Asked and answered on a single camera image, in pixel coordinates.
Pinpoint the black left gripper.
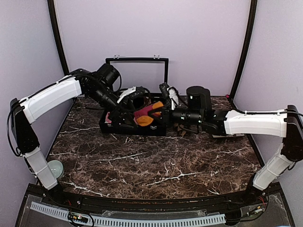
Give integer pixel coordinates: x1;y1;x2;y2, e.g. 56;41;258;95
87;85;139;130

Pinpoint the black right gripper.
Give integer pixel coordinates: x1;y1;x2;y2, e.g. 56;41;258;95
148;103;204;128

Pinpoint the maroon purple orange striped sock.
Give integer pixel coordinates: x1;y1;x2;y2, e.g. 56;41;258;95
134;101;164;127

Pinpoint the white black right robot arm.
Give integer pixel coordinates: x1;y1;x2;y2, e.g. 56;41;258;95
148;83;303;205

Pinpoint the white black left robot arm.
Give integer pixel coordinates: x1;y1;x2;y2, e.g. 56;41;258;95
7;64;136;206

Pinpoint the pink white rolled sock left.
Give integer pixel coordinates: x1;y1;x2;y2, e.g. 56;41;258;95
105;112;112;123

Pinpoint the black sock organizer box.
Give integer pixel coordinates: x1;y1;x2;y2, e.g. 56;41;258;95
99;57;169;136

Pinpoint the brown argyle rolled sock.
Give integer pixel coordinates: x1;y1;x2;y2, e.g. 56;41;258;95
173;123;186;137

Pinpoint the square floral ceramic plate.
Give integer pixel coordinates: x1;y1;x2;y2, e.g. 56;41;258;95
212;133;245;139

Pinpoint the pale green bowl left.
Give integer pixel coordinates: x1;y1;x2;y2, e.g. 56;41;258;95
48;160;64;180

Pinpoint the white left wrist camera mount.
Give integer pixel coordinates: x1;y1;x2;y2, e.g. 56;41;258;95
117;86;145;103

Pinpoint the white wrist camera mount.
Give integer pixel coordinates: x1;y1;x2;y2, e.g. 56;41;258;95
159;82;179;110
117;86;145;103

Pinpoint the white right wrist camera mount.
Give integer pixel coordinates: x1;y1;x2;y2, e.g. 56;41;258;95
159;82;179;110

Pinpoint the black front table rail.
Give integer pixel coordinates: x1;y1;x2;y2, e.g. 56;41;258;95
26;183;282;213

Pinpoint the black left frame post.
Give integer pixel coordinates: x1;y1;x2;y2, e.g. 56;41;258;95
47;0;71;76

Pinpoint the black frame post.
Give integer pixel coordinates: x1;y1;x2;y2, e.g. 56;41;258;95
229;0;258;102
47;0;71;76

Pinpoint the white slotted cable duct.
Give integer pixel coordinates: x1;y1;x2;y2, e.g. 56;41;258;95
30;202;226;227

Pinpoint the black right frame post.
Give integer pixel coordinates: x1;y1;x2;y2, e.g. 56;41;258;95
229;0;258;102

